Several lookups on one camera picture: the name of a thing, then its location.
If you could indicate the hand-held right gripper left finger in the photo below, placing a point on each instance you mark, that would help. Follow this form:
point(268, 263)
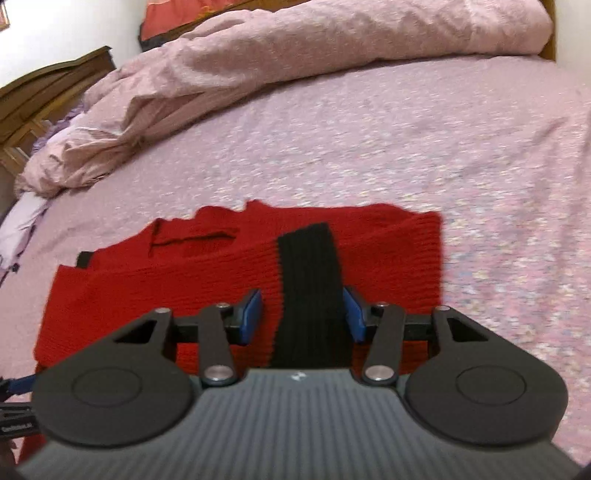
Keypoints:
point(249, 318)

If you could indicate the wooden headboard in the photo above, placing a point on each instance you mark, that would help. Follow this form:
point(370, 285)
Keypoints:
point(548, 27)

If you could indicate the red knitted sweater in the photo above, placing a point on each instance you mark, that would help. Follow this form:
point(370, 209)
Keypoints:
point(194, 277)

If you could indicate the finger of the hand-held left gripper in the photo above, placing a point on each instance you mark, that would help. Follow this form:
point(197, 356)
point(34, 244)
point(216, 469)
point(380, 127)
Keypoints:
point(18, 385)

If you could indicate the wooden wardrobe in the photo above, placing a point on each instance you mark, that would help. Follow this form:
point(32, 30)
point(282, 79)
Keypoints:
point(41, 97)

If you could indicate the pink crumpled duvet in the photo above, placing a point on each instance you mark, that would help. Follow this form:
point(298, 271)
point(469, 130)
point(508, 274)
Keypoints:
point(300, 50)

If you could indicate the wall picture frame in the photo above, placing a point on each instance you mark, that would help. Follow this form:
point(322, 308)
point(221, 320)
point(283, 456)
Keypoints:
point(3, 14)

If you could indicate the red pillow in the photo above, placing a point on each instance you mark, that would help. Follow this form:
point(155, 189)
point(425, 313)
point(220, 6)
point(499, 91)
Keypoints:
point(184, 16)

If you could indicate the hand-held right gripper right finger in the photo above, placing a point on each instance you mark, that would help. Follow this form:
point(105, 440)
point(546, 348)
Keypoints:
point(353, 316)

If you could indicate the pink floral bed sheet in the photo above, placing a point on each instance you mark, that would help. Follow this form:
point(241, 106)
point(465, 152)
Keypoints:
point(369, 147)

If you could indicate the white purple pillow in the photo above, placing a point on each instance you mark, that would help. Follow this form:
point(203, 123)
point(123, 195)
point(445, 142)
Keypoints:
point(21, 226)

